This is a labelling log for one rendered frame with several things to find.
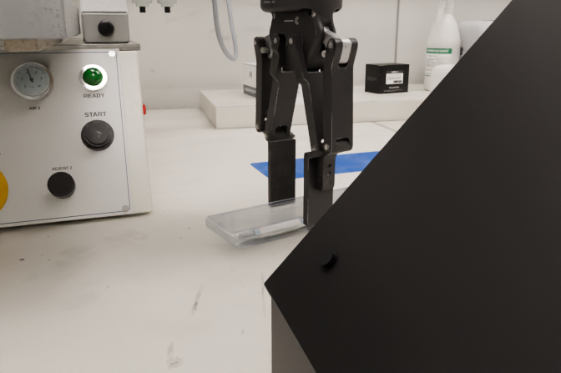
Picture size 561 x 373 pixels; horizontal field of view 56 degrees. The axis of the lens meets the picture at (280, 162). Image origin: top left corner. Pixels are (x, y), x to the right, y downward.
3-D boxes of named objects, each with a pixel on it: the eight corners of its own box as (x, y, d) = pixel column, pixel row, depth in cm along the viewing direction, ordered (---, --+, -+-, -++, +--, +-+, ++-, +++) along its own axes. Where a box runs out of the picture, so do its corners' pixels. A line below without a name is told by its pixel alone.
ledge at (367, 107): (199, 108, 133) (199, 90, 132) (486, 97, 154) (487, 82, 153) (216, 128, 105) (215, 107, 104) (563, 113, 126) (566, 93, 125)
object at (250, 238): (231, 258, 46) (230, 234, 46) (204, 238, 51) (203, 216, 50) (385, 218, 56) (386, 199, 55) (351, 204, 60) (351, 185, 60)
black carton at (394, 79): (364, 91, 130) (365, 63, 128) (392, 89, 133) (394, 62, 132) (378, 93, 124) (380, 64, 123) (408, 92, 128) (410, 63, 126)
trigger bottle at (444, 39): (432, 88, 138) (439, -12, 132) (462, 89, 133) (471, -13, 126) (416, 90, 131) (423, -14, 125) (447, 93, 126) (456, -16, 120)
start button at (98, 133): (85, 150, 56) (83, 125, 57) (112, 148, 57) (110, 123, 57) (84, 147, 55) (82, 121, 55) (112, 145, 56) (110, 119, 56)
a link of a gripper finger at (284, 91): (280, 37, 48) (272, 32, 49) (262, 144, 53) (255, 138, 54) (315, 37, 50) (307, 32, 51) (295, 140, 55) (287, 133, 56)
